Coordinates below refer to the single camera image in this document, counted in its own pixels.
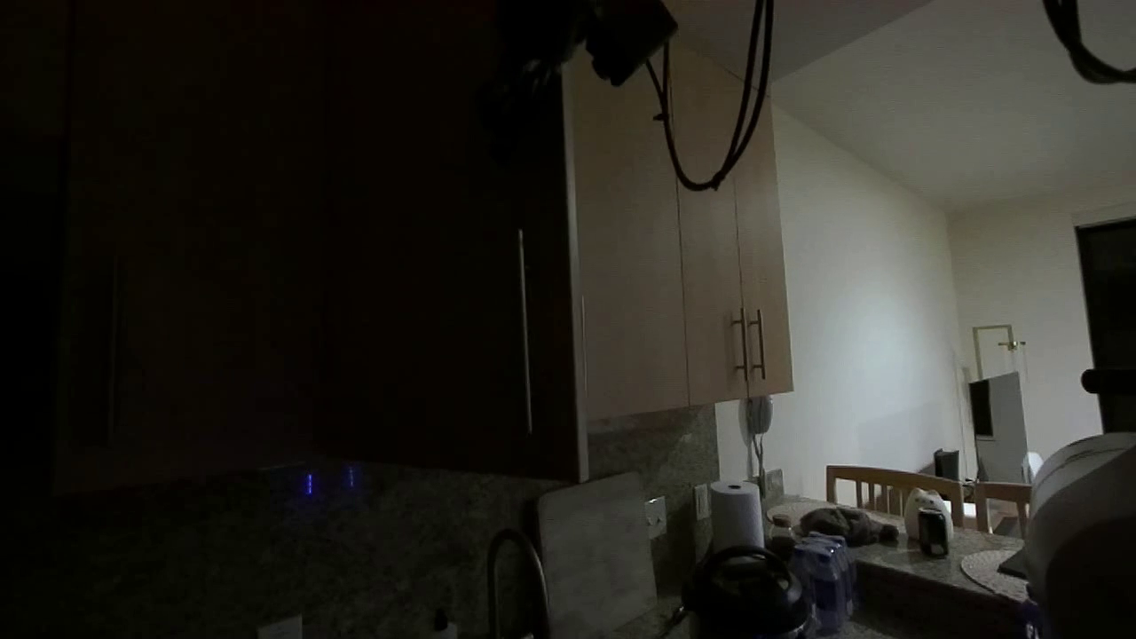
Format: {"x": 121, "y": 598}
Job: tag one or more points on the dark doorway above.
{"x": 1111, "y": 306}

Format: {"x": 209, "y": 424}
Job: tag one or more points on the curved metal faucet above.
{"x": 521, "y": 530}

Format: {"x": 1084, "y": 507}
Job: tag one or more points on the white countertop appliance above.
{"x": 927, "y": 528}

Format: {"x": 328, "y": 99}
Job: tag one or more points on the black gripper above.
{"x": 545, "y": 42}

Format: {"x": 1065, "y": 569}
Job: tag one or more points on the dark cloth bundle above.
{"x": 846, "y": 524}

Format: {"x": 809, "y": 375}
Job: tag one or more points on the blue water bottle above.
{"x": 824, "y": 582}

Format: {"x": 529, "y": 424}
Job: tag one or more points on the round placemat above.
{"x": 982, "y": 569}

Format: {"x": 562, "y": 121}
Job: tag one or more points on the white wall outlet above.
{"x": 656, "y": 518}

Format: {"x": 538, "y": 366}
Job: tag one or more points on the black round kettle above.
{"x": 746, "y": 591}

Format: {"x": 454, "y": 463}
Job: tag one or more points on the small black speaker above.
{"x": 947, "y": 468}

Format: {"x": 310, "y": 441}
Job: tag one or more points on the grey cutting board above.
{"x": 597, "y": 556}

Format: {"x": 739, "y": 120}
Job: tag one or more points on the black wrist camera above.
{"x": 633, "y": 37}

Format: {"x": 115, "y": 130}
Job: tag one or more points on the small blue light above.
{"x": 307, "y": 483}

